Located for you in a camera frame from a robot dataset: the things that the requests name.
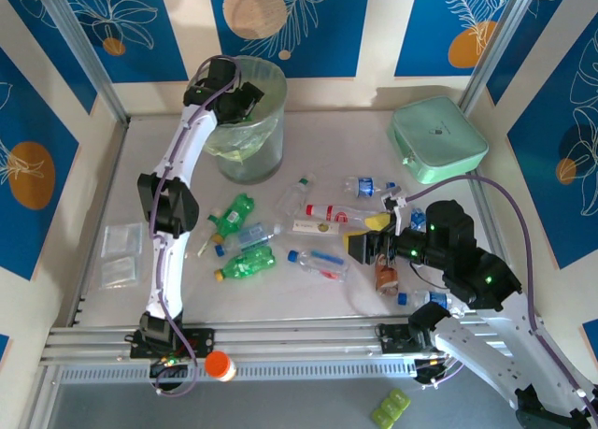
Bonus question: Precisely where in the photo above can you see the brown coffee drink bottle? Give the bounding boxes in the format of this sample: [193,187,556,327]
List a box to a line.
[375,255,401,297]

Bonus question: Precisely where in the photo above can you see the clear bottle blue red contents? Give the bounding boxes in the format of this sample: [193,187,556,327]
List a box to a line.
[287,249,349,283]

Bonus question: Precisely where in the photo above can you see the blue cap clear water bottle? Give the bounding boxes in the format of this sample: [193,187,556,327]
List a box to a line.
[396,290,454,311]

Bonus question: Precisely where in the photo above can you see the clear bottle green neck band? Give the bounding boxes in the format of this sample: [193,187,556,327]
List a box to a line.
[278,172,318,215]

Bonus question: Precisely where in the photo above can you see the green bottle yellow cap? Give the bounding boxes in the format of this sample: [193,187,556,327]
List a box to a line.
[207,193,257,246]
[213,245,278,283]

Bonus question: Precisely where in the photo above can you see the pale blue label bottle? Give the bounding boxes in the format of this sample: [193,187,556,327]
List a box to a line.
[213,222,278,258]

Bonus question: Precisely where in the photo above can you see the mesh waste bin with bag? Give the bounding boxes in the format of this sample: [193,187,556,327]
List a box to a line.
[205,56,289,164]

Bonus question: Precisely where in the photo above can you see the small blue cap water bottle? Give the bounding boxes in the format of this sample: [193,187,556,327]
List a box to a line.
[343,175,398,200]

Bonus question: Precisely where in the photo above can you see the red cap white label bottle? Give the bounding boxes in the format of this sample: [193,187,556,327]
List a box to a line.
[305,203,389,229]

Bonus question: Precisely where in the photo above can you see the square clear bottle beige label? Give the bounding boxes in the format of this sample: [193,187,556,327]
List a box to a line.
[272,218,350,239]

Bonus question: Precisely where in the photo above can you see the mint green zip case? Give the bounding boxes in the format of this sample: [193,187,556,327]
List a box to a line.
[386,95,491,186]

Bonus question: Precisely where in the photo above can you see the small clear bottle white cap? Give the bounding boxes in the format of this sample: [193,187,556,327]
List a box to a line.
[195,207,223,258]

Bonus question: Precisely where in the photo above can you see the clear zip bag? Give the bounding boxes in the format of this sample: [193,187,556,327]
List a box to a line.
[100,255,143,290]
[101,222,145,257]

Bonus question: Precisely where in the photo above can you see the orange lid jar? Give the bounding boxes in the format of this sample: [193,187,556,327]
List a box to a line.
[203,350,237,383]

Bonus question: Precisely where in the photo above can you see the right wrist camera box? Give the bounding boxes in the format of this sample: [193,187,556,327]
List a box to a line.
[378,189,411,224]

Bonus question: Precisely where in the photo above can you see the wire mesh waste bin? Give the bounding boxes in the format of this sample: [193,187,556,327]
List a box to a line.
[184,56,289,186]

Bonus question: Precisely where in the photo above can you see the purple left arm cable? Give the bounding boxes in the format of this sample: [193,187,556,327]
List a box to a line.
[148,54,244,397]

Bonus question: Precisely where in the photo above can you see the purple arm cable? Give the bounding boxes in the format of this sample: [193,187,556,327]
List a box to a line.
[405,174,598,402]
[148,54,244,397]

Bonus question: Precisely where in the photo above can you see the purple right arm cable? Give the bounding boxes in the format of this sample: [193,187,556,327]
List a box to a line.
[405,174,598,402]

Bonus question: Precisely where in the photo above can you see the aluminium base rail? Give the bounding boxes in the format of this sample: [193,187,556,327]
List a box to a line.
[39,314,555,367]

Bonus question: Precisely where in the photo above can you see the grey slotted cable duct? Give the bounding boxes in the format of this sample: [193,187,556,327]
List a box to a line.
[54,359,420,384]

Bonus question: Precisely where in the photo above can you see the aluminium frame post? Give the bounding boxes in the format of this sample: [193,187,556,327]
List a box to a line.
[32,0,131,125]
[459,0,536,115]

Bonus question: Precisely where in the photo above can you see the aluminium side rail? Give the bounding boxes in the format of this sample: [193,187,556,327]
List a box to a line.
[64,118,131,327]

